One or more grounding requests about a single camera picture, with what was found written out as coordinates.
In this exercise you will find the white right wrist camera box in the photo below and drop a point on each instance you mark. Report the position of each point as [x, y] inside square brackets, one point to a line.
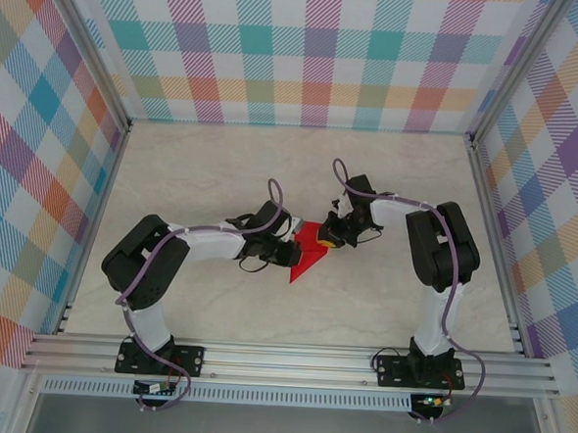
[341, 206]

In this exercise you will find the aluminium frame post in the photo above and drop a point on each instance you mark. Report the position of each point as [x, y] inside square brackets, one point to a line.
[516, 68]
[94, 42]

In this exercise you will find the small circuit board green light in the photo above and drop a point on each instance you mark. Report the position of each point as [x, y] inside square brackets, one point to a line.
[432, 401]

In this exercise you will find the aluminium table side rail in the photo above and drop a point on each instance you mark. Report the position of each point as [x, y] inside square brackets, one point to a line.
[99, 215]
[495, 239]

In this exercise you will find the long aluminium mounting rail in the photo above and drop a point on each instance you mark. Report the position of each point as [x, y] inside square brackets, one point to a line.
[285, 363]

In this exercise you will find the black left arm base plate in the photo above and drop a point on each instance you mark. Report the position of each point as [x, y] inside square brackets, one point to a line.
[189, 357]

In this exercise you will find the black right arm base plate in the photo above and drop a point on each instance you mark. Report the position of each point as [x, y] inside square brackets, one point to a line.
[392, 372]

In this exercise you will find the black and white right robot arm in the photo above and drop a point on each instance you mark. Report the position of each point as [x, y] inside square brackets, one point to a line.
[444, 250]

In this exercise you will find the small black circuit board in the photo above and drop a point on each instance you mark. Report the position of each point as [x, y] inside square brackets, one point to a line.
[153, 389]

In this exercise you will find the red cloth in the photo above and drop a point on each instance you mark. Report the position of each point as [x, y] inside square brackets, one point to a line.
[308, 257]

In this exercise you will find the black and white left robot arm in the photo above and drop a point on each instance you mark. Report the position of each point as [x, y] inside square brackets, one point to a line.
[143, 266]

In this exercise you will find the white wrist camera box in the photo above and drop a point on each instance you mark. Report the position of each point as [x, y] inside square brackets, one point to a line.
[341, 206]
[293, 226]

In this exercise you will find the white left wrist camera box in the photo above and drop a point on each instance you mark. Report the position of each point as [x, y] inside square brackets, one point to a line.
[293, 226]

